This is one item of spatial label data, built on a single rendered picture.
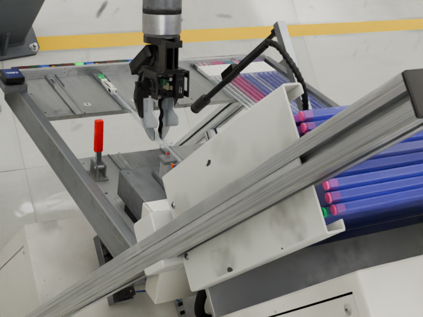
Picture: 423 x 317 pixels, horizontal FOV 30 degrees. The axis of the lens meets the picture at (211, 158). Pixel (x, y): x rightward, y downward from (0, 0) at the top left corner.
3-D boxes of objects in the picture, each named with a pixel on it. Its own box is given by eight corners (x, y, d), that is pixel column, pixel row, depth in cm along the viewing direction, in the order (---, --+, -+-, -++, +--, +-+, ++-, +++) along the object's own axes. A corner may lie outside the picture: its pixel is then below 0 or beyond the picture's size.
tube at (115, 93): (97, 80, 181) (97, 75, 180) (102, 79, 182) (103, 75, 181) (201, 189, 143) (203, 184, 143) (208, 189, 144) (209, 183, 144)
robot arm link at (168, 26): (135, 11, 151) (173, 9, 155) (135, 34, 153) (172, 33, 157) (152, 16, 145) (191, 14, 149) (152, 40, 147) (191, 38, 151)
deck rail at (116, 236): (4, 99, 177) (4, 73, 174) (12, 99, 178) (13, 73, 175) (133, 287, 124) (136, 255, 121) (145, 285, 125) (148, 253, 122)
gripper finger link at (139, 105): (135, 118, 155) (138, 74, 152) (132, 116, 156) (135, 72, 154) (157, 117, 157) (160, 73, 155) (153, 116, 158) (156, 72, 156)
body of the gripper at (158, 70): (154, 104, 149) (155, 40, 145) (135, 94, 156) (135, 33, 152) (190, 100, 153) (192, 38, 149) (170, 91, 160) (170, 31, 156)
